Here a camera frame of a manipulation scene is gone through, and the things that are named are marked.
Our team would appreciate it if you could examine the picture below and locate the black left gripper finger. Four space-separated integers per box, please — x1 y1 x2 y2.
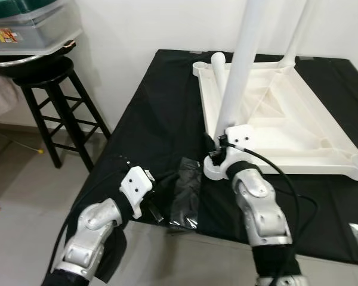
150 171 181 192

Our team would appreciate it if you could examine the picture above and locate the white plastic table top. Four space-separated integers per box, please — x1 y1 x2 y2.
193 52 358 181

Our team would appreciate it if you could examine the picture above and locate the black tablecloth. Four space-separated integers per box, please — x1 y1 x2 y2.
45 49 358 284

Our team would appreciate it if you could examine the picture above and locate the black stool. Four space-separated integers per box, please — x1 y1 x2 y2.
15 57 111 173

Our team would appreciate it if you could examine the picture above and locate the beige striped table cloth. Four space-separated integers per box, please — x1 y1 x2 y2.
0 74 18 126

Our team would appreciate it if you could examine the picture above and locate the clear plastic storage box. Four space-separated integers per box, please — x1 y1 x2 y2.
0 0 84 55

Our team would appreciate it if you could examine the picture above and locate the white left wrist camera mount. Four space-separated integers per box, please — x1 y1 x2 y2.
119 167 154 218

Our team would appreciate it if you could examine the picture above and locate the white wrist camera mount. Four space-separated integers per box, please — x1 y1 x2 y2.
119 167 154 218
203 125 253 179

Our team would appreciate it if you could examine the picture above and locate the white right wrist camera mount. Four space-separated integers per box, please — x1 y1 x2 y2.
203 125 253 179

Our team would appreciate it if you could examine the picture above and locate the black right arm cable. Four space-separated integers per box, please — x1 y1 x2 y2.
224 140 320 281

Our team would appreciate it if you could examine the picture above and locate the yellow tipped floor cable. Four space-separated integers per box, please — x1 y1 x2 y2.
0 131 44 154

